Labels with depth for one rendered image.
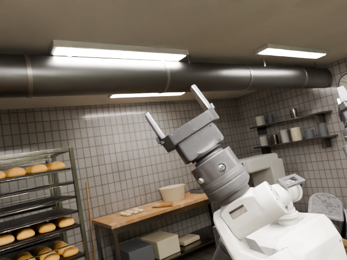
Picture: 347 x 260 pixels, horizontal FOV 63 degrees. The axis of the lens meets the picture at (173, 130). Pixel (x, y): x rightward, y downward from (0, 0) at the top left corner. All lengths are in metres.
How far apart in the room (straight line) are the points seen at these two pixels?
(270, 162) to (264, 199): 4.64
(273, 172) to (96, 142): 2.99
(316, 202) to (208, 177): 0.58
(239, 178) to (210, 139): 0.09
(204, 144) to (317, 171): 5.06
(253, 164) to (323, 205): 3.85
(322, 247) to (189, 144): 0.47
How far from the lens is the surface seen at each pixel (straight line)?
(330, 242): 0.88
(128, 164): 4.67
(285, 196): 0.82
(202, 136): 0.52
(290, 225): 0.86
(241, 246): 0.55
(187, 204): 4.20
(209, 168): 0.50
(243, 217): 0.53
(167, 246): 4.26
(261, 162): 4.99
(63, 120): 4.45
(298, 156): 5.67
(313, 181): 5.63
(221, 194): 0.51
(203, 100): 0.55
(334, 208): 1.03
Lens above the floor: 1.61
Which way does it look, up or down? 5 degrees up
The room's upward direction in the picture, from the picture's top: 10 degrees counter-clockwise
